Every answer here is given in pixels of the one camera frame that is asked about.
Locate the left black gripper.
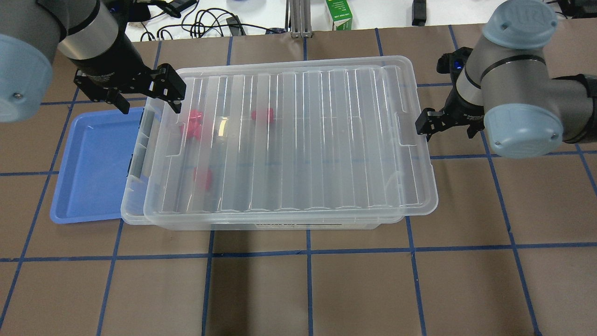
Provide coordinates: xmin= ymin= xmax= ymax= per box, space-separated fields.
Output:
xmin=73 ymin=40 xmax=187 ymax=115

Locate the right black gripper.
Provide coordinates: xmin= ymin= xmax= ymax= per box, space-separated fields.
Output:
xmin=415 ymin=47 xmax=484 ymax=142

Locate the clear plastic box lid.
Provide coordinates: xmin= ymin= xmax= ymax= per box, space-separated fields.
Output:
xmin=143 ymin=55 xmax=439 ymax=218

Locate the red block from tray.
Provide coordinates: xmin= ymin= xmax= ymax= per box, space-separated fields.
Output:
xmin=194 ymin=168 xmax=213 ymax=191

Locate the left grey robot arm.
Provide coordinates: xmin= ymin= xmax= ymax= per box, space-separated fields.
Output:
xmin=0 ymin=0 xmax=186 ymax=123

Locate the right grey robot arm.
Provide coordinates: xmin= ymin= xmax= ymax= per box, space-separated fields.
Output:
xmin=416 ymin=0 xmax=597 ymax=159

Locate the red block in box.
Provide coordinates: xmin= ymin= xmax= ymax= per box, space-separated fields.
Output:
xmin=251 ymin=108 xmax=275 ymax=124
xmin=180 ymin=122 xmax=202 ymax=140
xmin=188 ymin=109 xmax=203 ymax=124

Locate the clear plastic storage box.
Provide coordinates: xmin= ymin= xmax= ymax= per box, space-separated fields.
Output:
xmin=120 ymin=70 xmax=406 ymax=231

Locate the far red block in box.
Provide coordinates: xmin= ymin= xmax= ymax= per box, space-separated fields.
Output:
xmin=251 ymin=108 xmax=275 ymax=124

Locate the blue plastic tray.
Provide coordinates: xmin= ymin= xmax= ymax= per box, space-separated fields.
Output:
xmin=50 ymin=108 xmax=143 ymax=224

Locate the black power adapter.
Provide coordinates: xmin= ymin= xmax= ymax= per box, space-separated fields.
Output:
xmin=161 ymin=0 xmax=198 ymax=18

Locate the green white carton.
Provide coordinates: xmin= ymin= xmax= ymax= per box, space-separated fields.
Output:
xmin=324 ymin=0 xmax=354 ymax=31

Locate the black tangled cable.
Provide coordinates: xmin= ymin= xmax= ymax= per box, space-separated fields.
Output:
xmin=140 ymin=8 xmax=280 ymax=42

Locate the aluminium frame post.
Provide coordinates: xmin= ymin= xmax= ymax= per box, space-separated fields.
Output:
xmin=286 ymin=0 xmax=313 ymax=38

